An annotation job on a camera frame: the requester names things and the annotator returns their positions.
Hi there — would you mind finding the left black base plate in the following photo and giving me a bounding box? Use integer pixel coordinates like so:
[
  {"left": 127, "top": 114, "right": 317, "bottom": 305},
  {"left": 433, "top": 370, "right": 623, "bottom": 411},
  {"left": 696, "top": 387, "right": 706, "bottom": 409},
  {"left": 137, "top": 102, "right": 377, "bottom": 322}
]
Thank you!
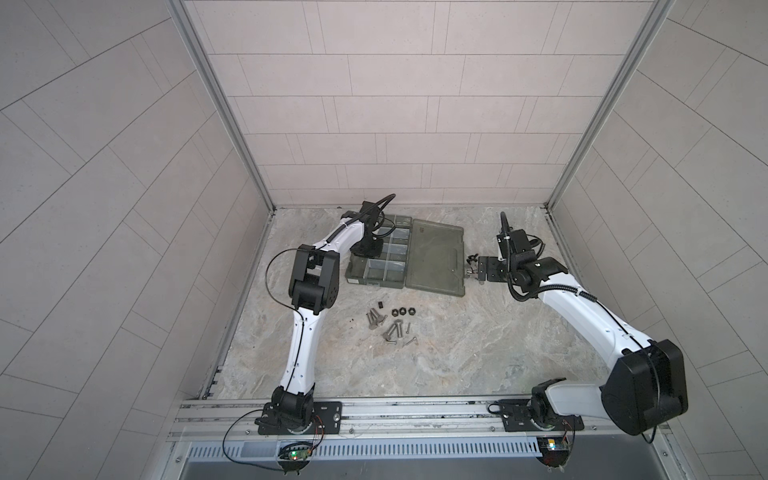
[{"left": 255, "top": 401, "right": 343, "bottom": 435}]

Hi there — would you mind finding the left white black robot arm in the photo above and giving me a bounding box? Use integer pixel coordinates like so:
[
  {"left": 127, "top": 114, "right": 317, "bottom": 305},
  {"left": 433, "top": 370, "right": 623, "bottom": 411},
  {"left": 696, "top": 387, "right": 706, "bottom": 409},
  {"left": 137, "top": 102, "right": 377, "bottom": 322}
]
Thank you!
[{"left": 256, "top": 193, "right": 396, "bottom": 435}]

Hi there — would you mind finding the controller board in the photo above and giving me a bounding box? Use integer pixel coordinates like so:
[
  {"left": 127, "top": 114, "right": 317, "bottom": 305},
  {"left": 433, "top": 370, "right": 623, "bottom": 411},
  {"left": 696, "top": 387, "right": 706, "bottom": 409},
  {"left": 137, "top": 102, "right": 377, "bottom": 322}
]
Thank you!
[
  {"left": 537, "top": 436, "right": 571, "bottom": 468},
  {"left": 278, "top": 441, "right": 314, "bottom": 462}
]

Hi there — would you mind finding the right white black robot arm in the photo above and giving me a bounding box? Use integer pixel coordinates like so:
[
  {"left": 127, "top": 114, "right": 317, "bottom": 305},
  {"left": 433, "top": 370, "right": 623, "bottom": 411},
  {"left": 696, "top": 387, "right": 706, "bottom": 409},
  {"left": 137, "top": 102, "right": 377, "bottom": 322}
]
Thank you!
[{"left": 476, "top": 215, "right": 689, "bottom": 436}]

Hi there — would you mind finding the right controller board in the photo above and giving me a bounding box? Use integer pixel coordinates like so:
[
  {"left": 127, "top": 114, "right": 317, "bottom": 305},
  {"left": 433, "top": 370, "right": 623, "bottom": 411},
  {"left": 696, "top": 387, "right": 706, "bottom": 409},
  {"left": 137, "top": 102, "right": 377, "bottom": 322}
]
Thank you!
[{"left": 537, "top": 436, "right": 571, "bottom": 468}]

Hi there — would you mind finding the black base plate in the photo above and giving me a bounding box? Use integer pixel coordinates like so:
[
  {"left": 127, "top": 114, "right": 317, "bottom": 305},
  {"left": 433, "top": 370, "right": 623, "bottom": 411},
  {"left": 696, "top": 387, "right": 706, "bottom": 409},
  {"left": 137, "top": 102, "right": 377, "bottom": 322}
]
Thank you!
[
  {"left": 487, "top": 398, "right": 584, "bottom": 432},
  {"left": 255, "top": 401, "right": 343, "bottom": 435}
]

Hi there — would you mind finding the pile of silver screws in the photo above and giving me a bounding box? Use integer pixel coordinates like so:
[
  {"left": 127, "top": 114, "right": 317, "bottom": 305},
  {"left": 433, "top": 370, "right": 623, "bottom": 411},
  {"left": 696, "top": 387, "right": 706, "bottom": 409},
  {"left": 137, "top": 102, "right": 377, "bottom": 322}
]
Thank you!
[{"left": 383, "top": 319, "right": 419, "bottom": 346}]

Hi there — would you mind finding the pile of wing nuts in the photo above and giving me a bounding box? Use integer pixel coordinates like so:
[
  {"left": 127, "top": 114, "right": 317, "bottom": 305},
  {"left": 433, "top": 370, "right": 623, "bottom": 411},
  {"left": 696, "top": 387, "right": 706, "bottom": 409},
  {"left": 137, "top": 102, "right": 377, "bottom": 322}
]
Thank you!
[{"left": 465, "top": 254, "right": 479, "bottom": 280}]

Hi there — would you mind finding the clear compartment organizer box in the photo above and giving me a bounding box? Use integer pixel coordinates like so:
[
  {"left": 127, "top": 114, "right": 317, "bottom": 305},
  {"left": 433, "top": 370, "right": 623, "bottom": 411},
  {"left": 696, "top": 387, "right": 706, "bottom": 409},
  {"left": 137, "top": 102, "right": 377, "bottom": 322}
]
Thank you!
[{"left": 345, "top": 215, "right": 413, "bottom": 289}]

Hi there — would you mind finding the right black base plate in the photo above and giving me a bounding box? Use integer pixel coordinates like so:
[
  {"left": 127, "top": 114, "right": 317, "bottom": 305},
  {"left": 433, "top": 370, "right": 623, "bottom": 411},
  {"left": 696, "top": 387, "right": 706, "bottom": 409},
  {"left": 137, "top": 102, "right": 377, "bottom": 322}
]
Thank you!
[{"left": 487, "top": 398, "right": 584, "bottom": 432}]

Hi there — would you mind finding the aluminium mounting rail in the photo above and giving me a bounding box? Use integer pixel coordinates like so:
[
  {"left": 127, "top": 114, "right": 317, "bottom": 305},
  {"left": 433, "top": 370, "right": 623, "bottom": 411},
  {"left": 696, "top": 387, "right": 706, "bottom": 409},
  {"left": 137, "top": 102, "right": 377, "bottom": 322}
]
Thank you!
[{"left": 167, "top": 392, "right": 673, "bottom": 444}]

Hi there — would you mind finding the black cable left base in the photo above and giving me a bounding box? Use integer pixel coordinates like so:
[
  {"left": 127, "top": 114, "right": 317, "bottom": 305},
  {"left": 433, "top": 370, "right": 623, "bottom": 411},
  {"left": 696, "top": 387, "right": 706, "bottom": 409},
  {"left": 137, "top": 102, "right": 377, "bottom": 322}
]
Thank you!
[{"left": 221, "top": 407, "right": 289, "bottom": 473}]

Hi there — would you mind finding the pile of silver bolts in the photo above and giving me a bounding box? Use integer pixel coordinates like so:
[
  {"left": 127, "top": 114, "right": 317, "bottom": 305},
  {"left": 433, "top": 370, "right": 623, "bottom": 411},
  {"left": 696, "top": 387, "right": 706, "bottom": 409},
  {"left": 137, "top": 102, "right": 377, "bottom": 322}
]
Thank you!
[{"left": 366, "top": 308, "right": 387, "bottom": 329}]

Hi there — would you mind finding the left controller board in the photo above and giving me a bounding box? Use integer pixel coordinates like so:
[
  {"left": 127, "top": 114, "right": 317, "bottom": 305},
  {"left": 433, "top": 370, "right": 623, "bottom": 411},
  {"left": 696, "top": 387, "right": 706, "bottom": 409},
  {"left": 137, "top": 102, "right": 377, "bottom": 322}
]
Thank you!
[{"left": 278, "top": 441, "right": 314, "bottom": 462}]

